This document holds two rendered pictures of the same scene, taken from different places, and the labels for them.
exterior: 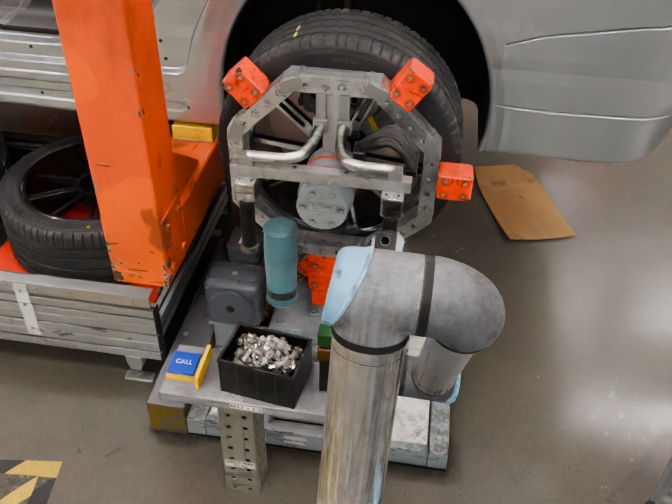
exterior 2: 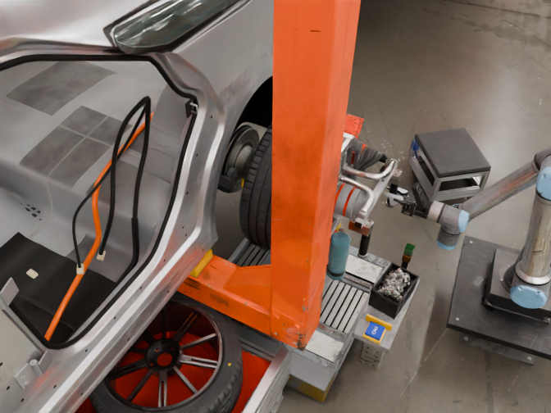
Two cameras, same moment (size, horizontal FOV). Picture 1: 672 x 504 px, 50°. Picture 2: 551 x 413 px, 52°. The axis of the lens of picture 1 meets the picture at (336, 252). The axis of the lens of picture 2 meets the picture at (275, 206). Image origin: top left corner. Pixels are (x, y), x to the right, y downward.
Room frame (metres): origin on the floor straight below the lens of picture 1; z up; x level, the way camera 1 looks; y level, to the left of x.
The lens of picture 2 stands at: (1.24, 1.75, 2.62)
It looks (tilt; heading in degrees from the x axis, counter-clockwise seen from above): 46 degrees down; 290
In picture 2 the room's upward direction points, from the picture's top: 1 degrees clockwise
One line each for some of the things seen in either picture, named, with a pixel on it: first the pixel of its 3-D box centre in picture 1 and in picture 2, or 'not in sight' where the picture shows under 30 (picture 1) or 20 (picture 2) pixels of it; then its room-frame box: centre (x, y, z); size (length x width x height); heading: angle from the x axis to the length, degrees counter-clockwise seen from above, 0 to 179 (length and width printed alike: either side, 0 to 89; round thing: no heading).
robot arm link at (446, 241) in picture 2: not in sight; (448, 234); (1.06, -0.09, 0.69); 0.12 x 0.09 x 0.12; 83
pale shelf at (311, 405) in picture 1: (249, 381); (387, 306); (1.23, 0.21, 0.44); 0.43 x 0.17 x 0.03; 82
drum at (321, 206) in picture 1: (328, 185); (345, 200); (1.53, 0.02, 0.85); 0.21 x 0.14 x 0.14; 172
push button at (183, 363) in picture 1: (184, 364); (375, 331); (1.26, 0.38, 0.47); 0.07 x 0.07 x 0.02; 82
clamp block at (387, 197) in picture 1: (392, 197); (389, 174); (1.38, -0.13, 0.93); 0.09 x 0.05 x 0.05; 172
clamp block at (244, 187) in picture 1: (248, 181); (361, 224); (1.42, 0.21, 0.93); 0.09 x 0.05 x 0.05; 172
